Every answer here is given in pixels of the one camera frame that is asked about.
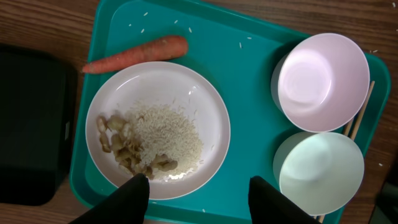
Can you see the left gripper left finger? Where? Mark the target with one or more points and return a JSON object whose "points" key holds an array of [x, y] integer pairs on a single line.
{"points": [[127, 205]]}

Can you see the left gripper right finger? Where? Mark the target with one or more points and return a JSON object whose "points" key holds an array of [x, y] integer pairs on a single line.
{"points": [[268, 206]]}

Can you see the wooden chopstick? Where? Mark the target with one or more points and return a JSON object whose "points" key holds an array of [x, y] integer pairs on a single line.
{"points": [[347, 127], [359, 117]]}

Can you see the pale green bowl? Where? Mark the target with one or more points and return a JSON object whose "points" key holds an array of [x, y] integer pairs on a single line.
{"points": [[320, 173]]}

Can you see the peanuts pile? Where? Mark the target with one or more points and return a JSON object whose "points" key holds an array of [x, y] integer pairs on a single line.
{"points": [[116, 136]]}

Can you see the rice pile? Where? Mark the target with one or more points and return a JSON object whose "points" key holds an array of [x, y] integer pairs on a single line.
{"points": [[166, 143]]}

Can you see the white plate with food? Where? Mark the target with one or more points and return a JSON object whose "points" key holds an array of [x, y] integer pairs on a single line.
{"points": [[184, 91]]}

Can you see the black plastic tray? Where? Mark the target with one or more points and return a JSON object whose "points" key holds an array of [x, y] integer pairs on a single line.
{"points": [[38, 94]]}

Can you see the orange carrot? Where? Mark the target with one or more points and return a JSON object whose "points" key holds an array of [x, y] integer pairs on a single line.
{"points": [[164, 48]]}

